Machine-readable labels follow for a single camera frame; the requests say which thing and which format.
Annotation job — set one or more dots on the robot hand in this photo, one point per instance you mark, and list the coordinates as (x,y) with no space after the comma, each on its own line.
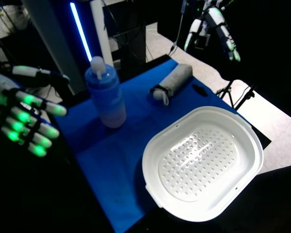
(0,97)
(217,15)

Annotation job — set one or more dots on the grey umbrella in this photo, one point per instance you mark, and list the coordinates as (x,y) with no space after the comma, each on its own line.
(175,78)

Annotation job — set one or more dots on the blue water bottle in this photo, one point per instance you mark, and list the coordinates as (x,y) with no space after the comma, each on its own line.
(108,97)

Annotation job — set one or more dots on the grey square column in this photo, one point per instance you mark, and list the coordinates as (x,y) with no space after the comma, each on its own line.
(53,43)

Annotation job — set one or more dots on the small black clip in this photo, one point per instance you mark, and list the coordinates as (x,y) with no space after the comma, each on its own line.
(199,90)

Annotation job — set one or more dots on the black tripod stand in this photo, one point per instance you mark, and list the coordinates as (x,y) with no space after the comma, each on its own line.
(229,93)

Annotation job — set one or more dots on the glowing blue-white light strip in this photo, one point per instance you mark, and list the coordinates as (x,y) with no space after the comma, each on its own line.
(81,34)

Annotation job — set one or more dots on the blue table cloth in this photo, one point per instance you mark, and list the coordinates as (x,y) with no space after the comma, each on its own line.
(106,170)

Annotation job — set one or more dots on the white perforated plastic basin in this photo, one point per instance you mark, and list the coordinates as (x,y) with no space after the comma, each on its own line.
(198,165)

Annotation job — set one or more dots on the white round post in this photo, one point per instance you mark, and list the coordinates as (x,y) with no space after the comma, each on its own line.
(100,31)

